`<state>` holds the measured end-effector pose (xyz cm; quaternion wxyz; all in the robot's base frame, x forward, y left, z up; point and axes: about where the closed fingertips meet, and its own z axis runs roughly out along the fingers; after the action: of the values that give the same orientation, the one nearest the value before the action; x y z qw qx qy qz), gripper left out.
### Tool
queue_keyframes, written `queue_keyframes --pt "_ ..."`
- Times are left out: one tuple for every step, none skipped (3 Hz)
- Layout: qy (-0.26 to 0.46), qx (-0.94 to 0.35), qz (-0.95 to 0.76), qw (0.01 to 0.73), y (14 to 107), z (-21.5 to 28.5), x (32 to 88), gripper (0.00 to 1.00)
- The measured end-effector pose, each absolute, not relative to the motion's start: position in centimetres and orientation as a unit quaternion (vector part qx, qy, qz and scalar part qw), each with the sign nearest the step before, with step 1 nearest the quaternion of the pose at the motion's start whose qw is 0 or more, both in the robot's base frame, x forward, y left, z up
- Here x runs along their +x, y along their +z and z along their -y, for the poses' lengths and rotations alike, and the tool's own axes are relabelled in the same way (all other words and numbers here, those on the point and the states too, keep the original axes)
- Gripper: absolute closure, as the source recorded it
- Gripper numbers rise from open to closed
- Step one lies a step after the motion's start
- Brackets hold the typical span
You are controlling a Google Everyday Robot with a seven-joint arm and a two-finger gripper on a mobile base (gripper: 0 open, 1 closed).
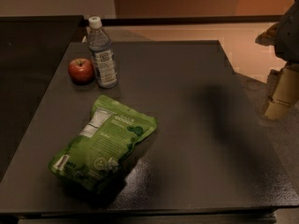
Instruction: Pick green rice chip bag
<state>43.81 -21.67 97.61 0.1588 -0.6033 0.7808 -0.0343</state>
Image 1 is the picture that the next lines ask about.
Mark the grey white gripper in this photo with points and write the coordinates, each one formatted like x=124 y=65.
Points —
x=288 y=36

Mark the green rice chip bag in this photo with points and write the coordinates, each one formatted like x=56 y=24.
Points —
x=94 y=157

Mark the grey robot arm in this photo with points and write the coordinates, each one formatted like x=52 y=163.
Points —
x=284 y=36

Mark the clear plastic water bottle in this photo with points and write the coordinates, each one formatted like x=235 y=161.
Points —
x=100 y=46

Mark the red apple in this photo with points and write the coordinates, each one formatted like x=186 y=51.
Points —
x=81 y=71

